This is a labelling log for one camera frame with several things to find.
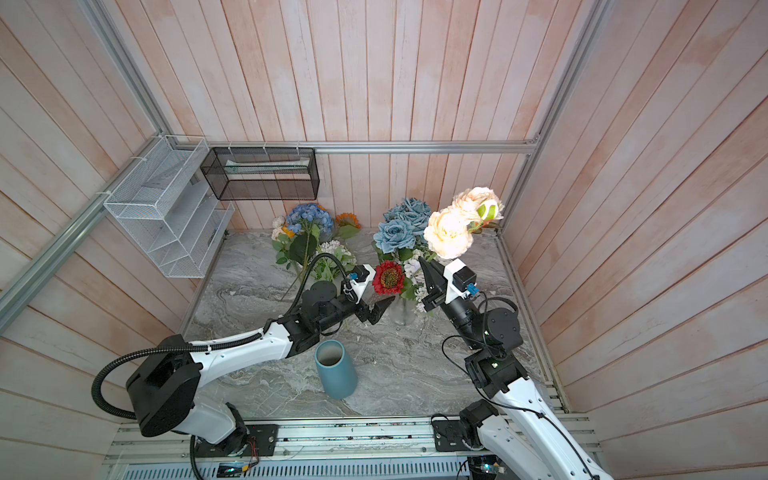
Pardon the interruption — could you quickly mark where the red sunflower stem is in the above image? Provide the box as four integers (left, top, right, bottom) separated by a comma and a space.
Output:
373, 260, 405, 295

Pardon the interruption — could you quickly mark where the peach rose stem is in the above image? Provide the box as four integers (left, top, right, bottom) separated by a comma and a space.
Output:
424, 187, 504, 260

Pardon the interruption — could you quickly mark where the teal blue rose bouquet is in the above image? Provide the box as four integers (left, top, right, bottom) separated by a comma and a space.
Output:
373, 198, 432, 260

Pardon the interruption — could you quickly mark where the teal ceramic vase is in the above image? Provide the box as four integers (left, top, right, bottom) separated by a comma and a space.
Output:
314, 340, 358, 400

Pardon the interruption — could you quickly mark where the blue hydrangea mixed bouquet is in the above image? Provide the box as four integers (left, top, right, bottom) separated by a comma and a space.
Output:
271, 203, 335, 277

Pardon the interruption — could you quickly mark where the pink white hydrangea bouquet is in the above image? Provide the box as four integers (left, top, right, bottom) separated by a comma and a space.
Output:
401, 255, 428, 303

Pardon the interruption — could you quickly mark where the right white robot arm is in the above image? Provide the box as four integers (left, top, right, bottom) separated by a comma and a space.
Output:
420, 260, 611, 479

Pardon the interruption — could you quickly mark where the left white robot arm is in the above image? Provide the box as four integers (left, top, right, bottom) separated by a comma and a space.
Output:
126, 281, 394, 455

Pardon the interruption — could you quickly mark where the orange flower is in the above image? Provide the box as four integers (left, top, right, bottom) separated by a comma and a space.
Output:
335, 213, 361, 239

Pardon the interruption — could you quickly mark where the black mesh basket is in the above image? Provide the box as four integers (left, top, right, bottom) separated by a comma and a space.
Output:
201, 146, 320, 201

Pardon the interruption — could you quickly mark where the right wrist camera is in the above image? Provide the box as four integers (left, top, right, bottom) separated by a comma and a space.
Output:
443, 259, 479, 304

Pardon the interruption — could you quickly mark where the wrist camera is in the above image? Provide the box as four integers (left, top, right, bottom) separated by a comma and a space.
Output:
344, 264, 375, 303
443, 259, 479, 304

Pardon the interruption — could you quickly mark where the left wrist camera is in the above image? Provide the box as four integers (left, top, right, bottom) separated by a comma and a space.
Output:
344, 264, 375, 303

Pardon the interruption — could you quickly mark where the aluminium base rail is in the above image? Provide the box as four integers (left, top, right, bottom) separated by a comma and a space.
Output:
104, 416, 601, 480

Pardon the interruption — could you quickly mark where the white wire mesh shelf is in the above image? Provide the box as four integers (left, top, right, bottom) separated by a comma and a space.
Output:
104, 135, 235, 278

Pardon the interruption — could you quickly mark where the black corrugated cable hose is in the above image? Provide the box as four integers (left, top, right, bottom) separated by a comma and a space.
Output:
91, 251, 352, 421

